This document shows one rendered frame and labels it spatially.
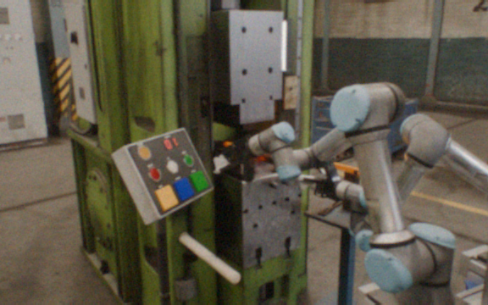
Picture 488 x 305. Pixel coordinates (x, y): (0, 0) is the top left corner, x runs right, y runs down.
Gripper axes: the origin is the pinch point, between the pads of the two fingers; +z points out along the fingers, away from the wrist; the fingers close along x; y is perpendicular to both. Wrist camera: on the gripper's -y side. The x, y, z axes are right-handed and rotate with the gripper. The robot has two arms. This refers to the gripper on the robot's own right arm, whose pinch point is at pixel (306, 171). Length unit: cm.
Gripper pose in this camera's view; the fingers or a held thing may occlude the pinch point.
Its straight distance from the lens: 183.9
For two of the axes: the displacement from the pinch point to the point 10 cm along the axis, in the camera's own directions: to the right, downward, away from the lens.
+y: 0.1, 9.7, 2.6
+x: 8.2, -1.6, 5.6
